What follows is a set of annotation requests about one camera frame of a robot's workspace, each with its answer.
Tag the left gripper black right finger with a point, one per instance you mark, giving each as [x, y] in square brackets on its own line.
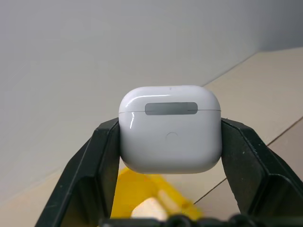
[260, 189]

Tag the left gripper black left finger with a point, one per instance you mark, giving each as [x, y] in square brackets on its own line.
[80, 184]

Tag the yellow plastic object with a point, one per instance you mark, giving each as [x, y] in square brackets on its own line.
[132, 191]

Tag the white earbuds charging case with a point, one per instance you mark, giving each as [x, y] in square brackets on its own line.
[170, 146]

